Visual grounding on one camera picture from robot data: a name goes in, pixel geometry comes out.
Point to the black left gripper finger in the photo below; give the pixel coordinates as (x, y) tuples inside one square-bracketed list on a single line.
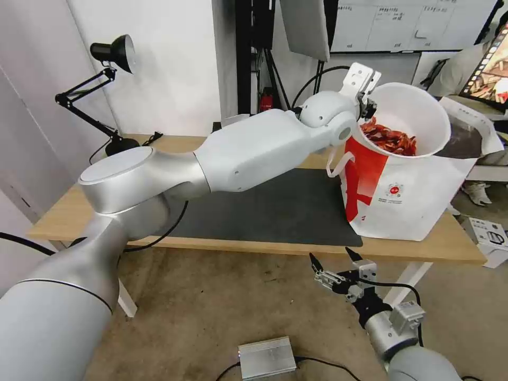
[(373, 107)]

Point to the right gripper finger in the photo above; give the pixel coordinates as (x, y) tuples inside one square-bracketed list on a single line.
[(353, 257), (323, 276)]

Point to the white red takeout bag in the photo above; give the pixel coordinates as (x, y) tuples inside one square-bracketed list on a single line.
[(401, 190)]

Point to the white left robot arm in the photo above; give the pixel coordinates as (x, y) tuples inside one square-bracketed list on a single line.
[(254, 147)]

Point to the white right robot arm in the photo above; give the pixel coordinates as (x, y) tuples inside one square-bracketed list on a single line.
[(412, 353)]

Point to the white table leg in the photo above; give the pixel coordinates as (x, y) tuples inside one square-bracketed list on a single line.
[(126, 295), (408, 281)]

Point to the black desk mat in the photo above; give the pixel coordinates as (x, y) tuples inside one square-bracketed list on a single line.
[(262, 214)]

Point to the whiteboard with writing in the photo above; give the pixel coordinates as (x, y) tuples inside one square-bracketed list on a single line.
[(408, 24)]

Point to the black tripod stand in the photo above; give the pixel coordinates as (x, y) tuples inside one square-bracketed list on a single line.
[(274, 75)]

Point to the grey softbox panel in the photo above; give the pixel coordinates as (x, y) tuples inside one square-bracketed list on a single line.
[(303, 27)]

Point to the silver metal power box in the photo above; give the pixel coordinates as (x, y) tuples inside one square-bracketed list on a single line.
[(266, 357)]

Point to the computer monitor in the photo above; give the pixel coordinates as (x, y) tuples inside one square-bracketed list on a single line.
[(490, 67)]

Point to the white printed cardboard box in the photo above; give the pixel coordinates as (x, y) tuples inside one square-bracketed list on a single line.
[(490, 240)]

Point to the black desk lamp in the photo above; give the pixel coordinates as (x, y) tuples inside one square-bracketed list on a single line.
[(115, 49)]

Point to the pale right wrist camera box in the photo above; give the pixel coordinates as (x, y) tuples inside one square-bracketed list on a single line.
[(368, 271)]

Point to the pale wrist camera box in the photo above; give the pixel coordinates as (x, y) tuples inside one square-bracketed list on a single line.
[(368, 271), (359, 79)]

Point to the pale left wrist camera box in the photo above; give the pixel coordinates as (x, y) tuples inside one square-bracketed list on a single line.
[(359, 79)]

